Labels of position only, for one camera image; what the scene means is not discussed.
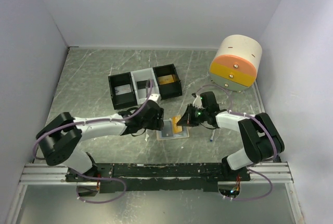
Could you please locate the black card in bin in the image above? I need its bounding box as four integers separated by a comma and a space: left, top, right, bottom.
136, 79, 154, 90

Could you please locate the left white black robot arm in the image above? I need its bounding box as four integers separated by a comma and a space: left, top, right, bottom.
33, 100, 164, 182

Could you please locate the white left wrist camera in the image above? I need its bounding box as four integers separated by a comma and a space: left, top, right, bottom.
149, 93, 161, 103

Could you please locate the black left tray bin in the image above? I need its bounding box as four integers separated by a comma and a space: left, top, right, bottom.
108, 72, 137, 110

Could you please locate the beige leather card holder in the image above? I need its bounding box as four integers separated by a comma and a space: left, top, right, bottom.
156, 115, 189, 141

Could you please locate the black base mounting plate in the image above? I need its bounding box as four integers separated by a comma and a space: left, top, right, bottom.
65, 163, 252, 193

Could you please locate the white blue pen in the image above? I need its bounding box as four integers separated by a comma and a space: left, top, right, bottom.
210, 130, 215, 142

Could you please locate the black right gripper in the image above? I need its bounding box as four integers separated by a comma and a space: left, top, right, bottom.
176, 104, 208, 127

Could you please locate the white middle tray bin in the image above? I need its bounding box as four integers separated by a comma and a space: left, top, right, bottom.
131, 68, 160, 105

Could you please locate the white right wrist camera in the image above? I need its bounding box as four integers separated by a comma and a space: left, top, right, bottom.
192, 93, 203, 108

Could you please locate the white card in bin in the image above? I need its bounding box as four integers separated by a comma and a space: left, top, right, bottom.
114, 84, 132, 95

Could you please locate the cream round drawer cabinet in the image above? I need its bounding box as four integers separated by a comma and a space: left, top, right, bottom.
209, 34, 262, 91

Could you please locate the black tray bin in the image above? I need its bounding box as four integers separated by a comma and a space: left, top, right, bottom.
108, 72, 137, 110
153, 64, 182, 100

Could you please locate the gold card in bin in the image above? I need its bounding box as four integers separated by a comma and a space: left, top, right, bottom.
158, 74, 176, 85

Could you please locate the black right tray bin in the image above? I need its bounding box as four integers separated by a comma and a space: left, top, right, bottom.
153, 64, 182, 100

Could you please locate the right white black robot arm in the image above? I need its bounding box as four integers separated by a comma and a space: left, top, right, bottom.
176, 91, 285, 181

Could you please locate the gold VIP card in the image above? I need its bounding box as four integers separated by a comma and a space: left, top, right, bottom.
171, 115, 183, 134

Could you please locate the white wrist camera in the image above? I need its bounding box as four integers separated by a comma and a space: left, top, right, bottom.
192, 93, 203, 108
149, 93, 161, 103

